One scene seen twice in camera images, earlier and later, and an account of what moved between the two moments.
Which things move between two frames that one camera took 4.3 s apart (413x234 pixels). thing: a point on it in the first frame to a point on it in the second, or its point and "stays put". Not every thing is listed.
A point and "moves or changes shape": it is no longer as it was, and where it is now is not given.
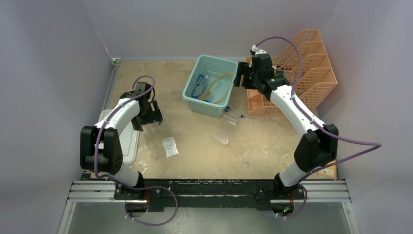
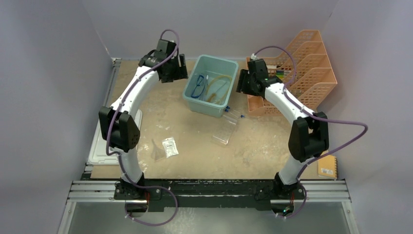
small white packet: (170, 146) stays put
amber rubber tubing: (208, 90) moves or changes shape
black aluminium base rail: (170, 194) stays put
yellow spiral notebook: (330, 172) stays put
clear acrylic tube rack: (224, 129) stays put
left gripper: (155, 116) to (181, 73)
